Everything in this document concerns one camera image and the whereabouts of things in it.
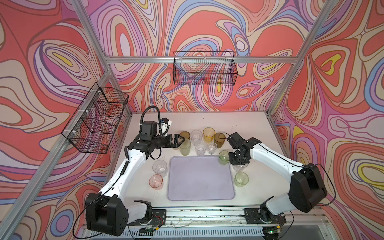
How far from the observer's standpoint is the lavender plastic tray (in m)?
0.82

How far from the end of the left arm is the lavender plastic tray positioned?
266 millimetres

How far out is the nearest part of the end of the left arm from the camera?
0.67 m
